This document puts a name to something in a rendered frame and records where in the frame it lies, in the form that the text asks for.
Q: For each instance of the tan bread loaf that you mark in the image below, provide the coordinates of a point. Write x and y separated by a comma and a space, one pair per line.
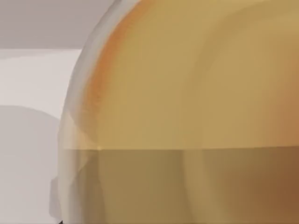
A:
187, 105

